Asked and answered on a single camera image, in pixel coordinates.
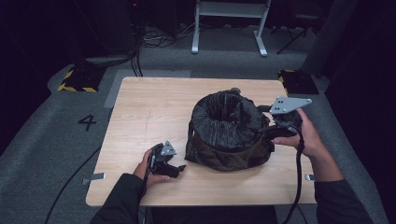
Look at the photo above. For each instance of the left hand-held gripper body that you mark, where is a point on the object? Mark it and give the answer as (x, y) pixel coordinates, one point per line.
(160, 158)

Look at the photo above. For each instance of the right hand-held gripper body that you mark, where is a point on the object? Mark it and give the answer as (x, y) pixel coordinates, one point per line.
(288, 124)

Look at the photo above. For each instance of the black plastic garbage bag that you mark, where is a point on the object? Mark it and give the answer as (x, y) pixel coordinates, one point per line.
(227, 130)

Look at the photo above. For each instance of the person's left hand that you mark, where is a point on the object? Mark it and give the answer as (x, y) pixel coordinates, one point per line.
(141, 172)

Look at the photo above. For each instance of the person's right hand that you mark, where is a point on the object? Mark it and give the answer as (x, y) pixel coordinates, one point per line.
(311, 140)

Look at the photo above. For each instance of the grey curtain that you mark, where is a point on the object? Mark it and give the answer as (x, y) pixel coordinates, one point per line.
(327, 37)

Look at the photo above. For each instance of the black folding chair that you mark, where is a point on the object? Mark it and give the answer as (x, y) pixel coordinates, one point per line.
(299, 18)

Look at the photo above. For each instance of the grey stand base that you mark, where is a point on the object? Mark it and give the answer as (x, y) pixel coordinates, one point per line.
(107, 59)

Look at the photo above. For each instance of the black yellow striped base plate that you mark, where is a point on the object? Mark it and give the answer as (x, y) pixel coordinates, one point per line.
(299, 82)
(82, 79)

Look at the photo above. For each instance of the white desk frame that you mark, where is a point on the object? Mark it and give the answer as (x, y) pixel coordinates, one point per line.
(229, 9)

